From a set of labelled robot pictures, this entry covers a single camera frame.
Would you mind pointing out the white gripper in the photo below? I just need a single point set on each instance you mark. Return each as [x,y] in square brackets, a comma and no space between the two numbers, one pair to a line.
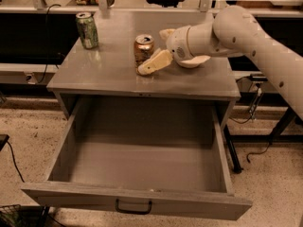
[177,45]

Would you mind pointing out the orange soda can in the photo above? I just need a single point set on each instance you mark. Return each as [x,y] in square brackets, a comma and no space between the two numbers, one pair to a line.
[143,50]

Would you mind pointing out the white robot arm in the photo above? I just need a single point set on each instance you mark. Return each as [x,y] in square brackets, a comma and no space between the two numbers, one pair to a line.
[234,31]

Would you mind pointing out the green soda can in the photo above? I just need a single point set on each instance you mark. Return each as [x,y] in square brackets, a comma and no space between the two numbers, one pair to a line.
[87,30]

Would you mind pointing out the open grey top drawer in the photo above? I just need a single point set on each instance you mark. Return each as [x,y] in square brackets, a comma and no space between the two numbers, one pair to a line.
[167,151]

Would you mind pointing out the white paper bowl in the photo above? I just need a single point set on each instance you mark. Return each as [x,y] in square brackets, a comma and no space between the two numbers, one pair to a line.
[195,62]

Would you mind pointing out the grey cabinet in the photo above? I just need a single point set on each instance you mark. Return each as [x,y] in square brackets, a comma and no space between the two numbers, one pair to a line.
[109,68]

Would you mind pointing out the black table leg frame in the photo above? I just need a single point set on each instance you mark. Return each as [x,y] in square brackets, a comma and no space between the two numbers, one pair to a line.
[275,136]

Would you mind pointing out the black drawer handle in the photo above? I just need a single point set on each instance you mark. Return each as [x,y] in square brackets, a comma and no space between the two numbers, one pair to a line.
[124,207]

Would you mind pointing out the black wire basket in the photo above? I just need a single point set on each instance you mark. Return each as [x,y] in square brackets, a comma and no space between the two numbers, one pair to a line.
[10,217]

